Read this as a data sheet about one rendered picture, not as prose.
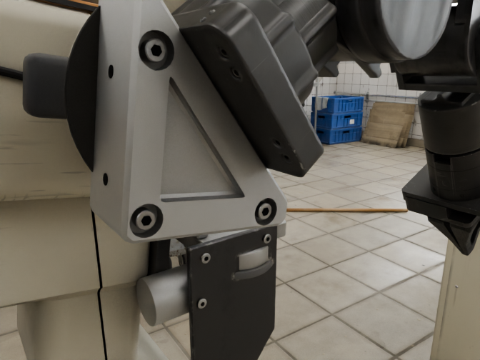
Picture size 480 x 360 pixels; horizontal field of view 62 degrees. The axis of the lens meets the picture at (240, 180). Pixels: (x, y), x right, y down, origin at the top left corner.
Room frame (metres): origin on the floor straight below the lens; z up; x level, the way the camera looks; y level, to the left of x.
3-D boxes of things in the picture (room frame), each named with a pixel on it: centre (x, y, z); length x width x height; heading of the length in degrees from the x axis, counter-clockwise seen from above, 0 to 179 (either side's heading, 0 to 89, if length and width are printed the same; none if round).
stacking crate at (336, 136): (5.49, -1.32, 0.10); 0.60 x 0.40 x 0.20; 122
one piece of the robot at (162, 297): (0.44, 0.09, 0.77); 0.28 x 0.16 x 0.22; 36
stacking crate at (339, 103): (5.49, -1.32, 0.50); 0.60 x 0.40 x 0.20; 126
